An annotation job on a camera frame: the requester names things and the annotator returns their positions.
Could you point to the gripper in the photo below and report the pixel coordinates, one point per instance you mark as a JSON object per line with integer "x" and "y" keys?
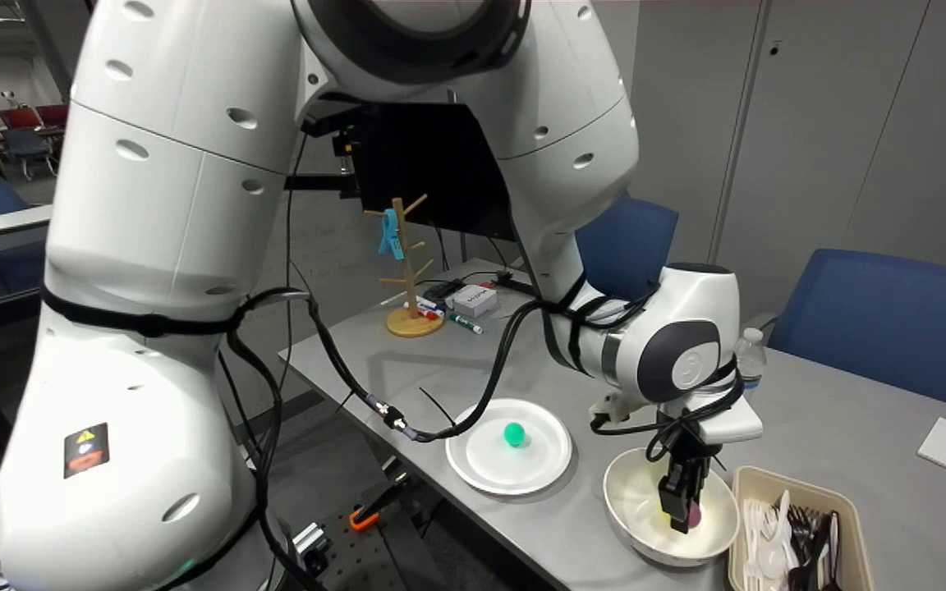
{"x": 686, "y": 454}

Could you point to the pink ball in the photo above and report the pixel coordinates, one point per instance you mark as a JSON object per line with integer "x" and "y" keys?
{"x": 695, "y": 516}

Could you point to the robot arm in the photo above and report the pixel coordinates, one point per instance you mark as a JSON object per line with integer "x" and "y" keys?
{"x": 153, "y": 205}

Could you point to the white bowl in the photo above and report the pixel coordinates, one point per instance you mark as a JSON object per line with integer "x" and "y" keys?
{"x": 637, "y": 509}

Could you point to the green ball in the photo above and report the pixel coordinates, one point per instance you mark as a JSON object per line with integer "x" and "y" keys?
{"x": 514, "y": 433}

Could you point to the heap of plastic cutlery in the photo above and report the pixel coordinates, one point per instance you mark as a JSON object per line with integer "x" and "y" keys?
{"x": 797, "y": 542}

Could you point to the clear water bottle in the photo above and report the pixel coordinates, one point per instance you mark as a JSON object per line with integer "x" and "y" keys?
{"x": 750, "y": 355}

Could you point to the beige cutlery tray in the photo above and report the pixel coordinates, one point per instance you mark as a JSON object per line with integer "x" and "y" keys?
{"x": 851, "y": 525}

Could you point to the white plate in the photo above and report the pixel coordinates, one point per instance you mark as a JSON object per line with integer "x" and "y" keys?
{"x": 506, "y": 464}

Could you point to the blue chair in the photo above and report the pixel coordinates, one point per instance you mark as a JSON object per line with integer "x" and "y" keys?
{"x": 892, "y": 320}
{"x": 625, "y": 242}

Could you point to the green marker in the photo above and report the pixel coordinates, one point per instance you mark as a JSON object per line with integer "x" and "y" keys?
{"x": 466, "y": 323}

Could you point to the small white box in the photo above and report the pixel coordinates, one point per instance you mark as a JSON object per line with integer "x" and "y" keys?
{"x": 473, "y": 300}

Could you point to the blue marker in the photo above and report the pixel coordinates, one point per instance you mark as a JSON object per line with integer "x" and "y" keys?
{"x": 432, "y": 305}

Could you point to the black power brick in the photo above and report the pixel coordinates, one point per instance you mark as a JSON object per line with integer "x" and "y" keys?
{"x": 442, "y": 289}

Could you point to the orange clamp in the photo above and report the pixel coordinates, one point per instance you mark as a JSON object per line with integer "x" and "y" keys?
{"x": 368, "y": 515}

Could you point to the red marker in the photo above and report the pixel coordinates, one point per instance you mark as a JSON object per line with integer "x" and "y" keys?
{"x": 420, "y": 312}

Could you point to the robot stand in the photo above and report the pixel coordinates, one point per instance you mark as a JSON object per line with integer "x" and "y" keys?
{"x": 358, "y": 566}

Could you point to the wooden mug tree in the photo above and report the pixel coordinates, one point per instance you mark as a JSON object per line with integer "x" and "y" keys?
{"x": 410, "y": 287}

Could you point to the blue clothes peg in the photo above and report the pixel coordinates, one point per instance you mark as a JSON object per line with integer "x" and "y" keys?
{"x": 391, "y": 234}

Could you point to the black monitor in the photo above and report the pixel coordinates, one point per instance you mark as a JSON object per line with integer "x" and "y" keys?
{"x": 432, "y": 164}

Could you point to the black laptop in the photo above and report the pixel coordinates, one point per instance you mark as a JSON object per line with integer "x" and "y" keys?
{"x": 9, "y": 254}

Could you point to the row of red chairs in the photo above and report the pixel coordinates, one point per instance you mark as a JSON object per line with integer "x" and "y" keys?
{"x": 29, "y": 117}

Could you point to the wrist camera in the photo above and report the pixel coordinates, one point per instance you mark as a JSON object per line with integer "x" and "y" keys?
{"x": 609, "y": 407}

